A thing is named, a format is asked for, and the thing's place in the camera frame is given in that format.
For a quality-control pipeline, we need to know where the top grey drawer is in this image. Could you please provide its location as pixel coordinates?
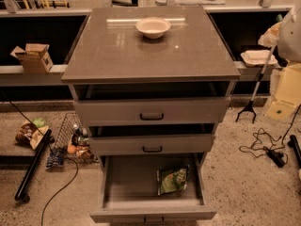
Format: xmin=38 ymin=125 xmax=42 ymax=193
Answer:
xmin=74 ymin=98 xmax=230 ymax=126

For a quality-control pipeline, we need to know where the white takeout clamshell container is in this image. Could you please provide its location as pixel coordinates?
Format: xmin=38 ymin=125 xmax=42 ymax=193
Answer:
xmin=241 ymin=50 xmax=270 ymax=67

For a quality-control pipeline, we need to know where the grey drawer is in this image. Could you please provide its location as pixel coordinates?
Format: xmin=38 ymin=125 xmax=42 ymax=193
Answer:
xmin=90 ymin=153 xmax=216 ymax=225
xmin=89 ymin=134 xmax=214 ymax=155
xmin=74 ymin=98 xmax=230 ymax=126

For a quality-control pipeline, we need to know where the black pole on floor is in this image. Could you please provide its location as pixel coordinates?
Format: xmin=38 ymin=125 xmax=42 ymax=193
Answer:
xmin=14 ymin=129 xmax=52 ymax=202

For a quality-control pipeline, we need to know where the middle grey drawer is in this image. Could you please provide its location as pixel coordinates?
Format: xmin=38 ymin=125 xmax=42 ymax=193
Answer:
xmin=89 ymin=134 xmax=214 ymax=155

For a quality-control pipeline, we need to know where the grey drawer cabinet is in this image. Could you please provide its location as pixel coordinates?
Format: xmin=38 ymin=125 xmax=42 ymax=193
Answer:
xmin=61 ymin=5 xmax=242 ymax=224

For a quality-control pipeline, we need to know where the white paper bowl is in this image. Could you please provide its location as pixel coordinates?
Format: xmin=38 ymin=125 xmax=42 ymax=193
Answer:
xmin=135 ymin=17 xmax=171 ymax=39

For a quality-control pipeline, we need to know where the blue snack packet on floor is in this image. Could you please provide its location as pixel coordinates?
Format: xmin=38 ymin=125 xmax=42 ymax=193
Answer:
xmin=45 ymin=149 xmax=64 ymax=169

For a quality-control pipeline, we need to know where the black pole right floor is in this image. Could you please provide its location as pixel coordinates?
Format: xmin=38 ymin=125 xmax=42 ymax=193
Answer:
xmin=288 ymin=135 xmax=301 ymax=169

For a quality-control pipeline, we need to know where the black floor cable left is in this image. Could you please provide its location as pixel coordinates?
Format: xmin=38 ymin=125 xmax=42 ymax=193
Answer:
xmin=0 ymin=91 xmax=80 ymax=226

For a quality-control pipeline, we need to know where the wire basket with groceries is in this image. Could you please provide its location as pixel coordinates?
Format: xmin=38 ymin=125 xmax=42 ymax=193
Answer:
xmin=53 ymin=112 xmax=98 ymax=164

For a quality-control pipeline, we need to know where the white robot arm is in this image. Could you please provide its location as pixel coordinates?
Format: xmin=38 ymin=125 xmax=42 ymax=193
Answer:
xmin=265 ymin=5 xmax=301 ymax=120

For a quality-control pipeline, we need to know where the open cardboard box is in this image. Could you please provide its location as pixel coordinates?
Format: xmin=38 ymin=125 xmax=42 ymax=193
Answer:
xmin=10 ymin=43 xmax=53 ymax=73

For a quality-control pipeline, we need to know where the green jalapeno chip bag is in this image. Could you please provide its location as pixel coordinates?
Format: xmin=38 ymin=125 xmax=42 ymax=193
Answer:
xmin=157 ymin=165 xmax=190 ymax=196

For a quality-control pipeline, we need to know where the reacher grabber tool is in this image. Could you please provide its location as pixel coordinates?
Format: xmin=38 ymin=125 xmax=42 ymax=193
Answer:
xmin=235 ymin=46 xmax=276 ymax=122

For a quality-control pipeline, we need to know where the black power adapter with cable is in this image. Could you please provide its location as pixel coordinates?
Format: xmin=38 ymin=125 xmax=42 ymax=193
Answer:
xmin=239 ymin=108 xmax=299 ymax=168

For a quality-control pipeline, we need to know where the bottom grey drawer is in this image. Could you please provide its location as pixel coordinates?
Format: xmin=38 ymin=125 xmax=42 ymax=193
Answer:
xmin=90 ymin=153 xmax=216 ymax=225

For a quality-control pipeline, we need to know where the brown snack bag on floor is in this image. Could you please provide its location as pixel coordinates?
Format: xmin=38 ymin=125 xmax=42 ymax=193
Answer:
xmin=15 ymin=118 xmax=49 ymax=150

